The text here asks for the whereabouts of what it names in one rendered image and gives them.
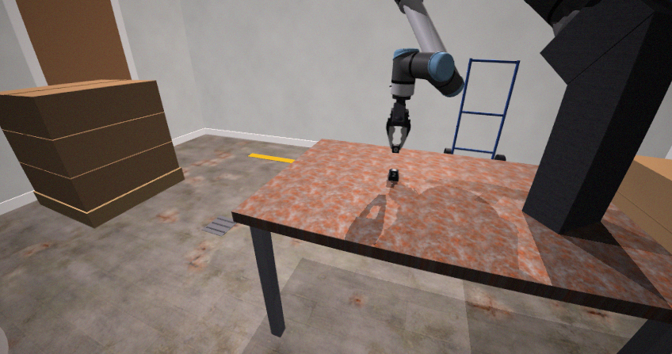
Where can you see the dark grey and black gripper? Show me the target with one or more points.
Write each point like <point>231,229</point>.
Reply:
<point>405,129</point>

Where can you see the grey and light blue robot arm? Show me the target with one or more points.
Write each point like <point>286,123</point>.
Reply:
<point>436,66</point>

